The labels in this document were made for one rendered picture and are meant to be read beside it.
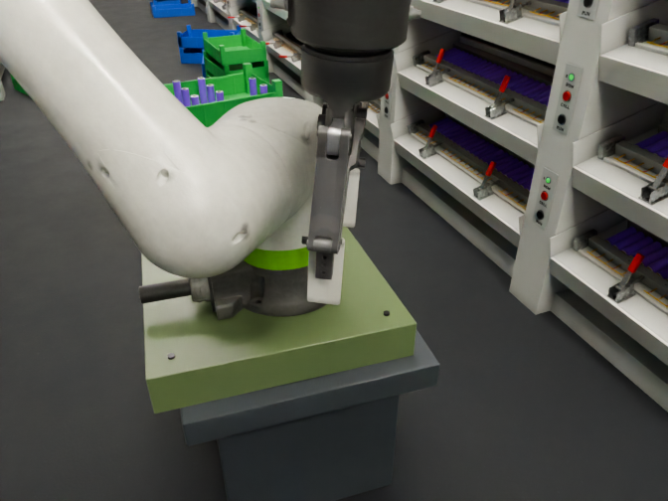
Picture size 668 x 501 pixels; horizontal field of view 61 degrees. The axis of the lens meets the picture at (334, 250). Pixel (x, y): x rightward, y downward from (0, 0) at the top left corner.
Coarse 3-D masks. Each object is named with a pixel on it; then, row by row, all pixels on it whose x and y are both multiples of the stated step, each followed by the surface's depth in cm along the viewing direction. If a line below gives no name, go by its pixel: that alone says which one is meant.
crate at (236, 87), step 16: (208, 80) 145; (224, 80) 147; (240, 80) 150; (256, 80) 147; (272, 80) 135; (224, 96) 148; (240, 96) 148; (256, 96) 133; (272, 96) 135; (192, 112) 127; (208, 112) 129; (224, 112) 131
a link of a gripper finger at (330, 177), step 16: (320, 128) 43; (320, 144) 43; (320, 160) 44; (336, 160) 43; (320, 176) 44; (336, 176) 44; (320, 192) 44; (336, 192) 44; (320, 208) 44; (336, 208) 44; (320, 224) 44; (336, 224) 44; (336, 240) 44
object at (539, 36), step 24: (432, 0) 138; (456, 0) 133; (480, 0) 129; (504, 0) 122; (528, 0) 115; (552, 0) 111; (456, 24) 130; (480, 24) 121; (504, 24) 114; (528, 24) 111; (552, 24) 108; (528, 48) 110; (552, 48) 103
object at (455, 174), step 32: (416, 128) 168; (448, 128) 162; (416, 160) 160; (448, 160) 152; (480, 160) 144; (512, 160) 142; (448, 192) 148; (480, 192) 135; (512, 192) 133; (512, 224) 126
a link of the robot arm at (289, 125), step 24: (240, 120) 58; (264, 120) 59; (288, 120) 60; (312, 120) 62; (288, 144) 58; (312, 144) 61; (288, 168) 58; (312, 168) 62; (312, 192) 64; (288, 216) 61; (288, 240) 66; (264, 264) 69; (288, 264) 69
